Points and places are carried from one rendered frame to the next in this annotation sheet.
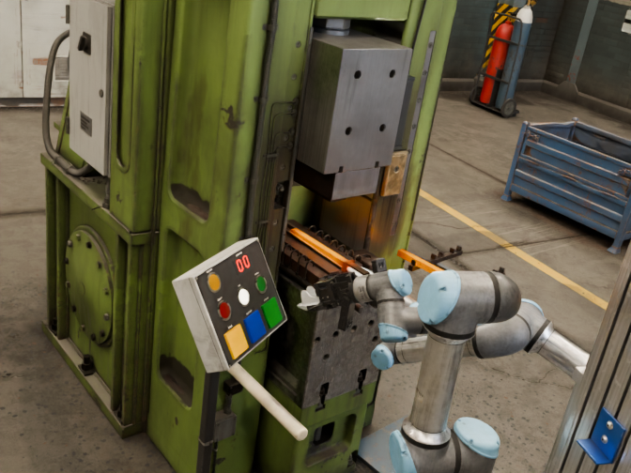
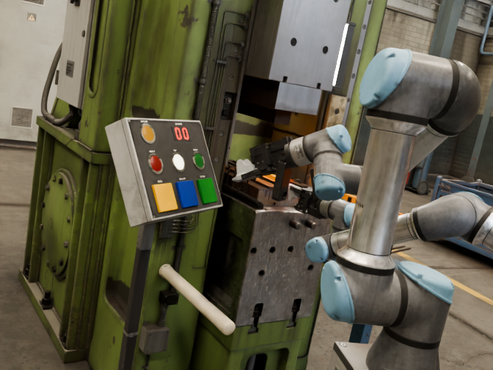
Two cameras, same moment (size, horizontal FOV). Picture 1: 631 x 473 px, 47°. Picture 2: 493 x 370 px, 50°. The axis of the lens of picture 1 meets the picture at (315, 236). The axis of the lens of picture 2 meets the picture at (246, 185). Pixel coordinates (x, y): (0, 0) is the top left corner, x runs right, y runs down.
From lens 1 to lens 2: 0.88 m
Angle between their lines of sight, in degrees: 14
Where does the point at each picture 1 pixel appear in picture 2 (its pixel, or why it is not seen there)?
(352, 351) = (287, 274)
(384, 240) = not seen: hidden behind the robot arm
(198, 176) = (155, 95)
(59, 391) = (17, 321)
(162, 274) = (117, 194)
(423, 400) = (364, 211)
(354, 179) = (297, 94)
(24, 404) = not seen: outside the picture
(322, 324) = (259, 234)
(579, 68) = (476, 167)
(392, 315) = (329, 166)
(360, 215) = not seen: hidden behind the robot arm
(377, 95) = (321, 15)
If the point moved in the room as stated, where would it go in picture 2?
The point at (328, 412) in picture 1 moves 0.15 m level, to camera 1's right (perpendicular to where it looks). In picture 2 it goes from (260, 338) to (298, 347)
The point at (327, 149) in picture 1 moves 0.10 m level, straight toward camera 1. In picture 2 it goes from (273, 54) to (270, 52)
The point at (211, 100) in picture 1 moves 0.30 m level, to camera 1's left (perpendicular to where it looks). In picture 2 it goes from (172, 20) to (95, 6)
